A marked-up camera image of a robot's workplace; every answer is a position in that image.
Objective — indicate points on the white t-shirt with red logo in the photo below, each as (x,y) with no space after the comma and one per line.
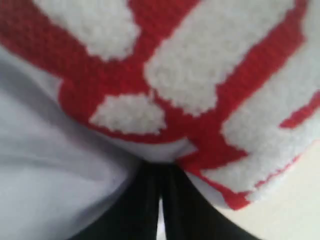
(90,90)

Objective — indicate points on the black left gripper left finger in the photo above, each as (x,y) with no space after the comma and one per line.
(134,216)

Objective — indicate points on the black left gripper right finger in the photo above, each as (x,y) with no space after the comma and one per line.
(188,216)

